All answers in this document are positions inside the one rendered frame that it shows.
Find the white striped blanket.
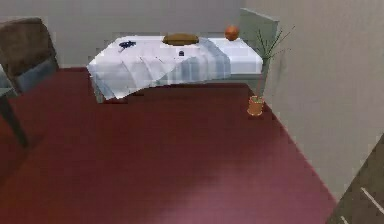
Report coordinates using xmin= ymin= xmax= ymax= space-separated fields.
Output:
xmin=87 ymin=35 xmax=232 ymax=101

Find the green plant in orange pot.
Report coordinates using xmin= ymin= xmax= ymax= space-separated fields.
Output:
xmin=246 ymin=25 xmax=296 ymax=117

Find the white bed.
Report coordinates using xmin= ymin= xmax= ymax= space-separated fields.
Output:
xmin=87 ymin=7 xmax=280 ymax=104

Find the brown pillow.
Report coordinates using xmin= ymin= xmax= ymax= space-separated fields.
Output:
xmin=162 ymin=32 xmax=200 ymax=47

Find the orange ball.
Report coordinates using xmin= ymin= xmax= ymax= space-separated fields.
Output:
xmin=224 ymin=25 xmax=241 ymax=42

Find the dark blue flat object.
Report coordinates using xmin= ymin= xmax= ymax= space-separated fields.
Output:
xmin=118 ymin=40 xmax=137 ymax=50

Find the brown chair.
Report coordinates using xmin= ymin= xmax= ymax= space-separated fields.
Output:
xmin=0 ymin=17 xmax=60 ymax=149

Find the grey-brown furniture with pale handles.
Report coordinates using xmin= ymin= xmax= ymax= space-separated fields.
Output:
xmin=325 ymin=133 xmax=384 ymax=224

